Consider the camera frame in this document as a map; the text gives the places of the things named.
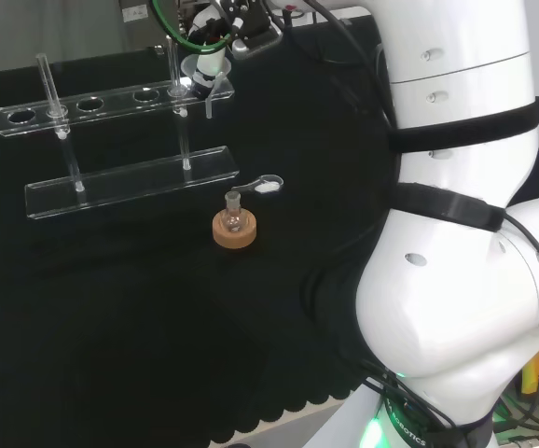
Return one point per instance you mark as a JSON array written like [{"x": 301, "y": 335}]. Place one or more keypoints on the small round-bottom glass flask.
[{"x": 233, "y": 219}]

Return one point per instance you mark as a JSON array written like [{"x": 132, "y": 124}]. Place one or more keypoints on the black cloth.
[{"x": 157, "y": 326}]

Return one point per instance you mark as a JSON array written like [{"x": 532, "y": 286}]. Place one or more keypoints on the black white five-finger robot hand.
[{"x": 251, "y": 21}]

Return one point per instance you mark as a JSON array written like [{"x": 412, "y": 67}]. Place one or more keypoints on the clear plastic funnel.
[{"x": 218, "y": 79}]

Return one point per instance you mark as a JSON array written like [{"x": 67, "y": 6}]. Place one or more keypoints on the clear glass weighing funnel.
[{"x": 267, "y": 186}]

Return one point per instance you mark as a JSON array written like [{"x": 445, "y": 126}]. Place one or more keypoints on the clear acrylic funnel stand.
[{"x": 129, "y": 182}]

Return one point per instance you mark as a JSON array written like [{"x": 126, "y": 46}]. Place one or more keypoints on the silver cloth clip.
[{"x": 159, "y": 49}]

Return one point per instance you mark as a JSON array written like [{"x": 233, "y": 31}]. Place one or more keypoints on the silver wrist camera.
[{"x": 258, "y": 44}]

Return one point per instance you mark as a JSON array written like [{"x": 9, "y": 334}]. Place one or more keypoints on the grey metal cabinet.
[{"x": 134, "y": 23}]

